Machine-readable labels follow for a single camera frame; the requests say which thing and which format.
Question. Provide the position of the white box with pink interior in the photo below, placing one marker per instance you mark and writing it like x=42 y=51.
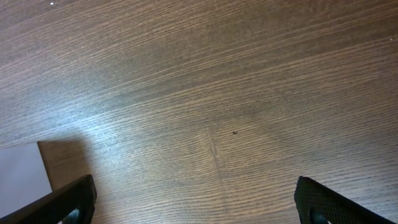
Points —
x=23 y=178

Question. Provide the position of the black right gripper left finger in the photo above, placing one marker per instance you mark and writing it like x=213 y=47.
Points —
x=73 y=203

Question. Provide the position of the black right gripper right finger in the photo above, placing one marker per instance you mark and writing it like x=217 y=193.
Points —
x=316 y=203

